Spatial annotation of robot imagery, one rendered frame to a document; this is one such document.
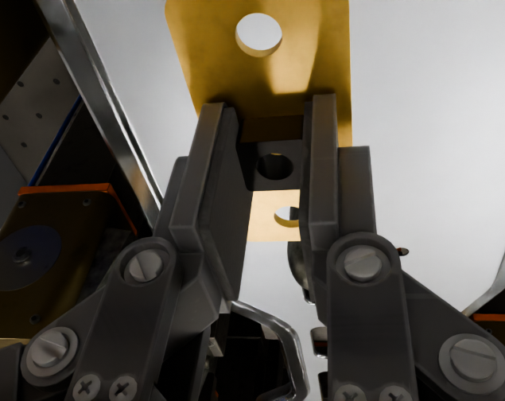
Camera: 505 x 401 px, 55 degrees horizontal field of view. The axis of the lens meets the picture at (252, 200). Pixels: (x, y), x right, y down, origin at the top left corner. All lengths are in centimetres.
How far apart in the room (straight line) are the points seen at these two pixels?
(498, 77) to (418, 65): 3
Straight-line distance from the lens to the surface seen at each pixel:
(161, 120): 24
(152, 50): 22
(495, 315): 54
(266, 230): 15
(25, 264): 35
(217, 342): 46
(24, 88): 69
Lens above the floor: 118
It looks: 41 degrees down
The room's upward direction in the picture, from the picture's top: 172 degrees counter-clockwise
